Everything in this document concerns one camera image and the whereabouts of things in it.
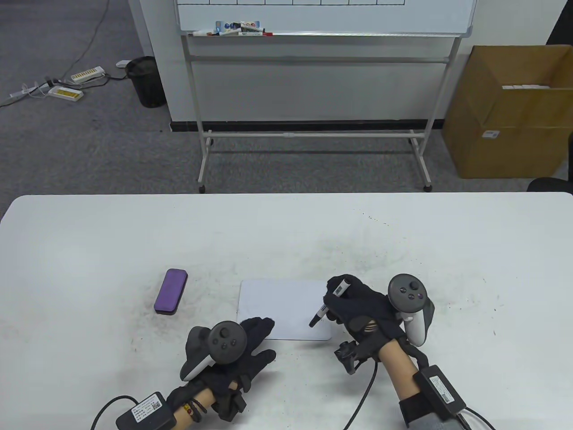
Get white yellow power strip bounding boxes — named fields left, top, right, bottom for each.
left=47, top=86, right=84, bottom=100

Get person's right hand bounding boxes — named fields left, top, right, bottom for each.
left=323, top=274, right=406, bottom=349

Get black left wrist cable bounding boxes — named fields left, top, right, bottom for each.
left=91, top=396, right=139, bottom=430

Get brown cardboard box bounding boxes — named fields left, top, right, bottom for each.
left=442, top=45, right=573, bottom=179

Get black chair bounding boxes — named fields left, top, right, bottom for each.
left=527, top=177, right=573, bottom=194

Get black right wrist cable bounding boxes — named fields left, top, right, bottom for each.
left=457, top=405, right=497, bottom=430

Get black right wrist sensor box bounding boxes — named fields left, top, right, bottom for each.
left=400, top=365, right=467, bottom=426

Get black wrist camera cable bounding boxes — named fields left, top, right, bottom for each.
left=344, top=361, right=379, bottom=430

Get black wrist sensor box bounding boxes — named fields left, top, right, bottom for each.
left=115, top=392, right=177, bottom=430
left=400, top=365, right=467, bottom=426

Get black mesh wastebasket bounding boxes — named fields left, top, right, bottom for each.
left=126, top=56, right=167, bottom=108

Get large whiteboard on metal stand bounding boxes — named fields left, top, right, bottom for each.
left=174, top=0, right=476, bottom=193

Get black marker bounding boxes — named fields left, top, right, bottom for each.
left=309, top=278, right=352, bottom=328

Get black tall object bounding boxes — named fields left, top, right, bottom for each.
left=546, top=0, right=573, bottom=45

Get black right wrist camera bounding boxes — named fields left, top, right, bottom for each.
left=334, top=341, right=374, bottom=376

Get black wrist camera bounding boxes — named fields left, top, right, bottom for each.
left=213, top=390, right=248, bottom=422
left=334, top=341, right=374, bottom=376

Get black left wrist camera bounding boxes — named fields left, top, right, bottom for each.
left=213, top=390, right=248, bottom=422

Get colourful marker pack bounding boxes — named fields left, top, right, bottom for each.
left=214, top=20, right=261, bottom=33

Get small white whiteboard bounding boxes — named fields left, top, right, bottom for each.
left=237, top=280, right=333, bottom=342

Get white power strips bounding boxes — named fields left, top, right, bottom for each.
left=0, top=0, right=111, bottom=107

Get black left wrist sensor box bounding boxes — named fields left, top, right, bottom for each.
left=115, top=392, right=177, bottom=430

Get black grey right controller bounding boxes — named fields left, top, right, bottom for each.
left=387, top=274, right=436, bottom=347

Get person's right forearm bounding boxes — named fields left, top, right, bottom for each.
left=378, top=338, right=470, bottom=430

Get purple eraser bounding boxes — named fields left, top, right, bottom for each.
left=154, top=268, right=188, bottom=316

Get person's left hand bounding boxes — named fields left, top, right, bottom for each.
left=190, top=317, right=277, bottom=392

